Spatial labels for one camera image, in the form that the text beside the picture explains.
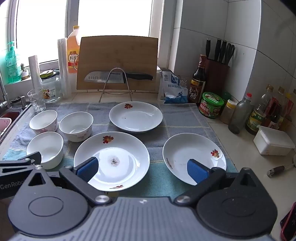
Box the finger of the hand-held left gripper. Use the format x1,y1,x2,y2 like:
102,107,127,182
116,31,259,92
0,152,42,175

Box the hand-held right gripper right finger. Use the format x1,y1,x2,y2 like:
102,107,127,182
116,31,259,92
174,159,259,207

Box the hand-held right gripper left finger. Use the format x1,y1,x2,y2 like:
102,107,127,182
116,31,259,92
28,157,111,207

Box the white floral plate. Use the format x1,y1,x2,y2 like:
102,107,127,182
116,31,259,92
109,101,164,133
162,133,227,186
73,132,151,192

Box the white ceramic bowl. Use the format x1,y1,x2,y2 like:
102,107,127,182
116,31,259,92
29,110,58,135
26,132,64,170
59,112,94,143

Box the pink plastic basket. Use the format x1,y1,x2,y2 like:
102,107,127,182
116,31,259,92
0,118,12,135

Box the kitchen sink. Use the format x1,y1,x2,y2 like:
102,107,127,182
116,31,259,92
0,109,23,142

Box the clear drinking glass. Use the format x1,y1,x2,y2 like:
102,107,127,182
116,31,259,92
27,89,47,114

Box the yellow lidded spice jar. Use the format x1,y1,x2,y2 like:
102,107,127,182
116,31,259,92
220,100,237,124

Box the metal faucet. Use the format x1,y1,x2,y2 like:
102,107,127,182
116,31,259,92
0,72,11,109

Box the glass bottle with red cap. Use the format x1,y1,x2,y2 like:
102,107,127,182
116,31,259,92
228,93,253,135

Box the glass jar with lid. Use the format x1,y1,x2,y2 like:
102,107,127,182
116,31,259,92
40,69,61,103

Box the white plastic box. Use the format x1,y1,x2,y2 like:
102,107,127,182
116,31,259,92
253,125,296,156

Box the dark soy sauce bottle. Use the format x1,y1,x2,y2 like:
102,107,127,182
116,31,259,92
190,54,207,103

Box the small potted plant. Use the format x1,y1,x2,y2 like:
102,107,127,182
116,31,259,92
20,63,30,80

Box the white blue salt bag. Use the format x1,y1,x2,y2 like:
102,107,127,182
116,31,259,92
158,68,189,104

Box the green dish soap bottle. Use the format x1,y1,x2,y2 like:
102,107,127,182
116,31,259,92
5,41,22,84

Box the brown knife block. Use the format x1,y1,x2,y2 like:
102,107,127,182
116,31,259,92
203,58,230,98

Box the tall stack of plastic cups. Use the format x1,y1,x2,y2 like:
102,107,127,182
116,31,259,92
57,38,72,99

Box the bottle with red label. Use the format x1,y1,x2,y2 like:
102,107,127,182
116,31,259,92
266,86,286,130

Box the red cased phone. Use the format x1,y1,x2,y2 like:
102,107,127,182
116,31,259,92
280,202,296,241

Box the yellow cooking wine bottle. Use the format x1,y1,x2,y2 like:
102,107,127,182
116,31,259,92
67,25,81,74

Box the wooden cutting board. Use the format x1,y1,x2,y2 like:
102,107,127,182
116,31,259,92
76,35,159,91

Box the black kitchen scissors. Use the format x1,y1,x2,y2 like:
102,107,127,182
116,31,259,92
225,43,235,66

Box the window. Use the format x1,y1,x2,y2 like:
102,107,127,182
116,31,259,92
14,0,154,65

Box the brown handled small tool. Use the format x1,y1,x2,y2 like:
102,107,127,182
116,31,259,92
267,161,296,178

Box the black handled santoku knife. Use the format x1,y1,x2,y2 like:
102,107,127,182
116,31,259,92
84,71,154,84

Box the metal wire rack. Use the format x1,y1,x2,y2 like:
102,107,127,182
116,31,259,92
98,67,133,103

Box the black handled block knife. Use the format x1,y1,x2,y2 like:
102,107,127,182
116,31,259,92
205,38,212,59
214,39,222,62
220,40,227,63

